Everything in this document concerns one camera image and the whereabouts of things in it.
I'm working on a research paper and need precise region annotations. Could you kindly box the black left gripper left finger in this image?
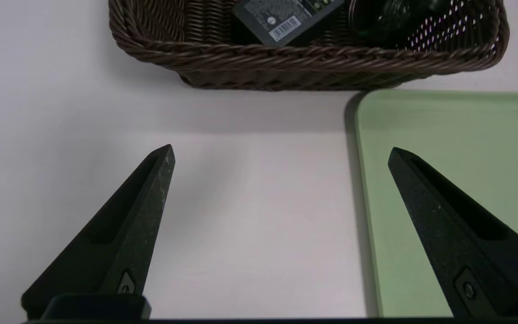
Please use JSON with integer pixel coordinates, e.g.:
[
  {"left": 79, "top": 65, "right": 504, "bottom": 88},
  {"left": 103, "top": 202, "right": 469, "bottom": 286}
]
[{"left": 21, "top": 144, "right": 176, "bottom": 315}]

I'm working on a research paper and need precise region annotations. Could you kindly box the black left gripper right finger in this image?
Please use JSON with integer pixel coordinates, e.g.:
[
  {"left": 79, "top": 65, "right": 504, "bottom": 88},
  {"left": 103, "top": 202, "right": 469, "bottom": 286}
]
[{"left": 387, "top": 146, "right": 518, "bottom": 318}]

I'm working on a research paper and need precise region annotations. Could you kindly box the black square bottle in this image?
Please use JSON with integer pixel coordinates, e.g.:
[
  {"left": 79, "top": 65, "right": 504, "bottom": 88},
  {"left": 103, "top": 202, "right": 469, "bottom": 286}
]
[{"left": 232, "top": 0, "right": 345, "bottom": 48}]

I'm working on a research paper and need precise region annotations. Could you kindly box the dark brown wicker basket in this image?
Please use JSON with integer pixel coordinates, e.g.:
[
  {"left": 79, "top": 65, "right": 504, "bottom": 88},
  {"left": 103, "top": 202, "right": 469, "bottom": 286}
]
[{"left": 108, "top": 0, "right": 510, "bottom": 92}]

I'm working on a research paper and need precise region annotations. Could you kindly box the glass cup black holder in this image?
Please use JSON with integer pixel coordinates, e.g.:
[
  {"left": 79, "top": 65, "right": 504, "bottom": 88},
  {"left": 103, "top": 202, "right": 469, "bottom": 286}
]
[{"left": 348, "top": 0, "right": 448, "bottom": 39}]

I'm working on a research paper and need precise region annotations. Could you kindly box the light green plastic tray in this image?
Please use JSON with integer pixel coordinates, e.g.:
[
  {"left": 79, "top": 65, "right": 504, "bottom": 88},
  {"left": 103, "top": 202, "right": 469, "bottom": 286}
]
[{"left": 354, "top": 90, "right": 518, "bottom": 318}]

